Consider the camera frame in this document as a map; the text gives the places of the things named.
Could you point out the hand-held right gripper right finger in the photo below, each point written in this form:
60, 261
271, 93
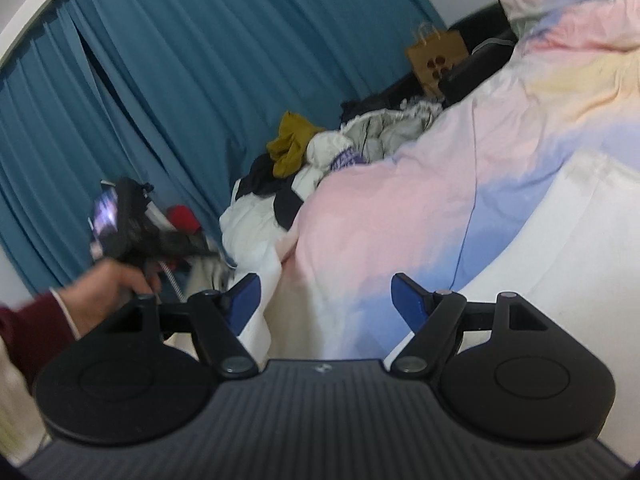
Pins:
407, 297

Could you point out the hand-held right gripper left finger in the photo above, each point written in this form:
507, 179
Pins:
247, 295

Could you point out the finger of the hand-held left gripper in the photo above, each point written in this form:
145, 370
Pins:
187, 246

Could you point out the white pants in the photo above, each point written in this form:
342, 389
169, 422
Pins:
575, 240

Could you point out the person's left forearm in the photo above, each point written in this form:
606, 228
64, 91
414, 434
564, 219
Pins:
30, 335

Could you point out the person's left hand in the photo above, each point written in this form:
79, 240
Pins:
105, 295

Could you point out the red garment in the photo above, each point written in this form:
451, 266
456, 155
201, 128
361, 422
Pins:
182, 217

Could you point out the white puffy jacket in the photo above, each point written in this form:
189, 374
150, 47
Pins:
250, 220

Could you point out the pastel tie-dye duvet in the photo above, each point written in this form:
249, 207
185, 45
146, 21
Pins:
400, 200

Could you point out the black garment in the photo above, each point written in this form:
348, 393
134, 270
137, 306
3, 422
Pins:
262, 175
370, 105

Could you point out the blue curtain panel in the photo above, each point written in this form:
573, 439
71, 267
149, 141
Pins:
45, 160
225, 60

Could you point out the mustard yellow garment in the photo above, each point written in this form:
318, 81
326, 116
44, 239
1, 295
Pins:
292, 147

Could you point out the white garment with purple label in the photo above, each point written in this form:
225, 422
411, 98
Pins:
330, 150

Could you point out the grey crumpled garment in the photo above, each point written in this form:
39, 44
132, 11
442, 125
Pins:
395, 127

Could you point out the brown paper bag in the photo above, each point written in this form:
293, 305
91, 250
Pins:
435, 57

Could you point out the black sofa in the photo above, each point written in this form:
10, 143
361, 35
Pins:
482, 67

